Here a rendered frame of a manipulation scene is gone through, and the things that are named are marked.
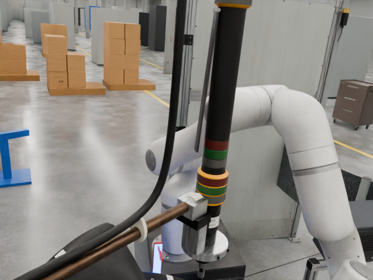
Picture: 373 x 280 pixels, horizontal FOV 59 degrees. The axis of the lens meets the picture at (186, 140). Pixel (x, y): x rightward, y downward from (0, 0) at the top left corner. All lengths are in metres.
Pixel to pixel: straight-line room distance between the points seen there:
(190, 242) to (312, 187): 0.28
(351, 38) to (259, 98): 9.74
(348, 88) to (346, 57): 3.18
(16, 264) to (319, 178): 2.48
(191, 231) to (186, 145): 0.52
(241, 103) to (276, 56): 1.78
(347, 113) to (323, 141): 6.73
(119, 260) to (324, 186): 0.39
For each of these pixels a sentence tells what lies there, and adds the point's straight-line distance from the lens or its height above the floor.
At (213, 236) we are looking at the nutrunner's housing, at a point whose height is 1.47.
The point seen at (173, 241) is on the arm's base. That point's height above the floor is 1.04.
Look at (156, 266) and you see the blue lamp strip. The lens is 0.99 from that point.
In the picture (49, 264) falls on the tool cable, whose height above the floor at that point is 1.55.
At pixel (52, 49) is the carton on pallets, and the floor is 0.96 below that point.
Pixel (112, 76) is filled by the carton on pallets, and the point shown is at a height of 0.32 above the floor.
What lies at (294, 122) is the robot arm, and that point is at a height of 1.60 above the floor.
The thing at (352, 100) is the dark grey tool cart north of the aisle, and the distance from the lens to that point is 7.33.
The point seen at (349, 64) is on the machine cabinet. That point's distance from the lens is 10.64.
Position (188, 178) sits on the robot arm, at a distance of 1.14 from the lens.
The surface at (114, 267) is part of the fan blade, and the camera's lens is 0.58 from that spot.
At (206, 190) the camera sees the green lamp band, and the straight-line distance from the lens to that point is 0.45.
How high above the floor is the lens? 1.76
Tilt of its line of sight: 20 degrees down
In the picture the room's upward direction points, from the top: 5 degrees clockwise
